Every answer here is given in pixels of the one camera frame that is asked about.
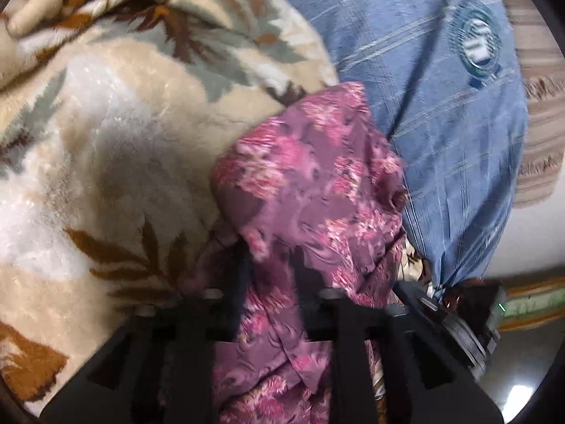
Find beige leaf-print fleece blanket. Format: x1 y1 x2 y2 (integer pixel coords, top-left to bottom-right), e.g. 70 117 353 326
1 0 338 416

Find purple floral long-sleeve shirt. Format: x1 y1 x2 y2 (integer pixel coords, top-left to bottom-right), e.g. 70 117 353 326
160 82 406 423

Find striped floral bolster pillow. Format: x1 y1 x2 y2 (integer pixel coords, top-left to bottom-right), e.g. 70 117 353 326
503 0 564 208

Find blue plaid duvet bundle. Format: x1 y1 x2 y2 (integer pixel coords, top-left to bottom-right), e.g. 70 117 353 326
287 0 528 289

